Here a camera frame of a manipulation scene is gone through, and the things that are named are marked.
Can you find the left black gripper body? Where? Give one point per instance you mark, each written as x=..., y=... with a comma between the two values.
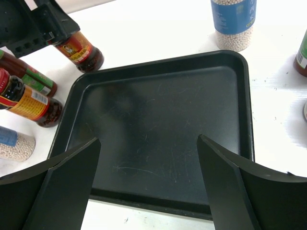
x=24, y=31

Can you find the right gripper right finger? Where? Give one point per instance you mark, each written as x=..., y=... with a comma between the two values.
x=244, y=195

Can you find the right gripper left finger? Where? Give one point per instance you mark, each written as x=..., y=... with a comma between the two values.
x=51, y=195

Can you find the yellow-cap sauce bottle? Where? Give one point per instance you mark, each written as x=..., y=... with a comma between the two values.
x=29, y=75
x=300, y=62

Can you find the red-lid chili jar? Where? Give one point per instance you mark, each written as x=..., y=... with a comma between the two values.
x=20, y=99
x=80, y=51

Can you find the red-lid chili jar front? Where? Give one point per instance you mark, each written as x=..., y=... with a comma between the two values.
x=20, y=99

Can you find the blue-label pepper jar left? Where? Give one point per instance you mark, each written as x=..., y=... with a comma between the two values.
x=15, y=146

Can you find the blue-label pepper jar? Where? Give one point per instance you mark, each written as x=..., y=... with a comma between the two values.
x=15, y=146
x=233, y=22

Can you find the small white sauce cup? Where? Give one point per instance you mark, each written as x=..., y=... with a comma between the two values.
x=305, y=111

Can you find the black plastic tray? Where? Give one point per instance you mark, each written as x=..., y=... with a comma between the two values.
x=148, y=117

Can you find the blue-label pepper jar right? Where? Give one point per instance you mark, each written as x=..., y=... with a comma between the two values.
x=233, y=22

